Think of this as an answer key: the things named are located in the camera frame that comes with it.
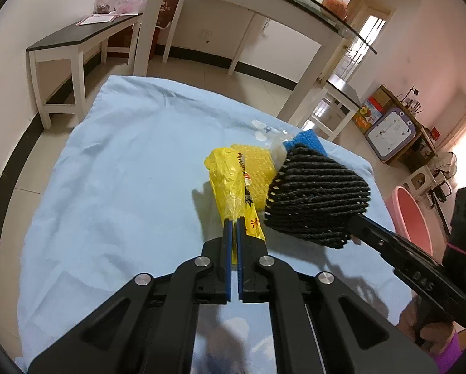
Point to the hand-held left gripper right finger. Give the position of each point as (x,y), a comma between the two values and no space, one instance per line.
(241,249)

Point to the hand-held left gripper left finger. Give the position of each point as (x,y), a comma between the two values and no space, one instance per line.
(227,249)

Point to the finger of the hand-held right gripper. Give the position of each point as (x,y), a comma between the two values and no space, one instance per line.
(385,233)
(377,247)

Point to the pink plastic bucket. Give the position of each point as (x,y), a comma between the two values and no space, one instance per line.
(406,218)

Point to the yellow plastic bag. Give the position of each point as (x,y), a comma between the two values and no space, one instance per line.
(225,179)

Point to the yellow foam fruit net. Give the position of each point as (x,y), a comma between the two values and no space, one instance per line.
(256,171)

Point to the black foam fruit net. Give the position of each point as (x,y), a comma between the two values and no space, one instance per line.
(315,194)

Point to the clear plastic wrap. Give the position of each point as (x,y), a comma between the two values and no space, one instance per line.
(278,148)

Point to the blue foam fruit net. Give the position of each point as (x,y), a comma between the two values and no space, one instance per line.
(309,140)

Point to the person's right forearm purple sleeve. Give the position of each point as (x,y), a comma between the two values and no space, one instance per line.
(447,354)

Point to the person's right hand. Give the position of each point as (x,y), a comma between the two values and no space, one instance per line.
(432,337)

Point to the white plastic stool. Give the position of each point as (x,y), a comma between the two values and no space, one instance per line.
(418,181)

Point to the office chair with clothes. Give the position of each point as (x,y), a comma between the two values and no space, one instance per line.
(445,171)

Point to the wooden desk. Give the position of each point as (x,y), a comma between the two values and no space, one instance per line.
(422,144)

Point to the purple framed drawing board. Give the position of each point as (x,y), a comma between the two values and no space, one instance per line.
(389,136)

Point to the light blue floral cloth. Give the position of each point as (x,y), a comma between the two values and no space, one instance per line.
(120,202)

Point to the fruit carton box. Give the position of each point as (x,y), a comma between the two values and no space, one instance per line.
(367,115)

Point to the short black topped white bench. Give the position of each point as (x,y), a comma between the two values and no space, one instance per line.
(344,89)

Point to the white door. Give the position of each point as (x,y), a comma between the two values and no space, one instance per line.
(367,39)

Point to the white table with glass top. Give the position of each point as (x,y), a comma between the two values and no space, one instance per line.
(279,19)

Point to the red pomegranate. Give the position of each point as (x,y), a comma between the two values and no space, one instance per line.
(334,6)

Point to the long black topped white bench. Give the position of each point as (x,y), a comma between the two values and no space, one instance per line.
(73,35)

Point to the paper sheet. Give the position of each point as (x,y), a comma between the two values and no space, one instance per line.
(96,19)

